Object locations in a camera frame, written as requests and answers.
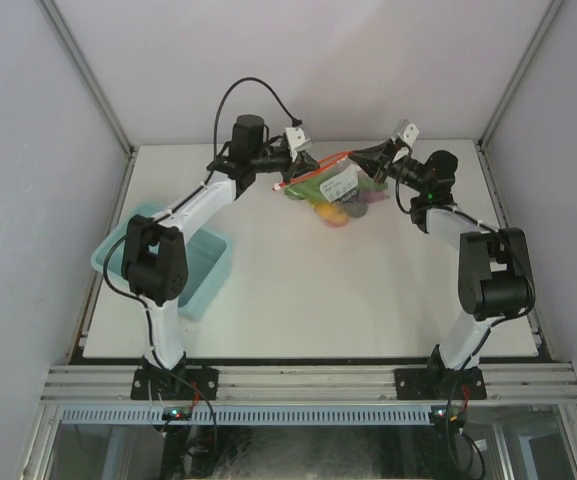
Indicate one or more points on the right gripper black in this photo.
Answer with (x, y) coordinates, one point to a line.
(369, 159)

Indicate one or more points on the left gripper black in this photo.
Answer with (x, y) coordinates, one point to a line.
(303, 165)

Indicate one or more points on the clear zip top bag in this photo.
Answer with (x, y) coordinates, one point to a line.
(343, 180)

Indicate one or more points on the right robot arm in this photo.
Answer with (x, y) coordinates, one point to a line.
(495, 282)

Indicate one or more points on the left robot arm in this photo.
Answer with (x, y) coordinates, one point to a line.
(155, 261)

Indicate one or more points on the fake green vegetable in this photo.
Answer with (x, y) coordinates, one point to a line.
(308, 190)

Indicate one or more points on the fake orange fruit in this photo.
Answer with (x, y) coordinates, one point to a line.
(327, 211)

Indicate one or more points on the fake red yellow apple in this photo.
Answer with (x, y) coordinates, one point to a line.
(337, 221)

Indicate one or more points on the teal plastic bin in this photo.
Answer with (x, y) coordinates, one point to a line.
(209, 256)

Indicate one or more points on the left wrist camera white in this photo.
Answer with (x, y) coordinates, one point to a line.
(297, 141)

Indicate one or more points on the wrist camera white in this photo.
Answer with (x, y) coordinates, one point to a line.
(405, 134)
(297, 141)

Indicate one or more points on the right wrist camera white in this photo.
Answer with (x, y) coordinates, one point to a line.
(405, 134)

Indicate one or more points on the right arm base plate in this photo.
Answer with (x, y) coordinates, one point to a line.
(422, 384)

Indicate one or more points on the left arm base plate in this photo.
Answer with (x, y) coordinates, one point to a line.
(152, 383)

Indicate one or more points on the blue slotted cable duct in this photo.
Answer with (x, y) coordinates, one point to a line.
(250, 415)

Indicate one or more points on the aluminium rail frame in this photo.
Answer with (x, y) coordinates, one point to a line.
(506, 384)

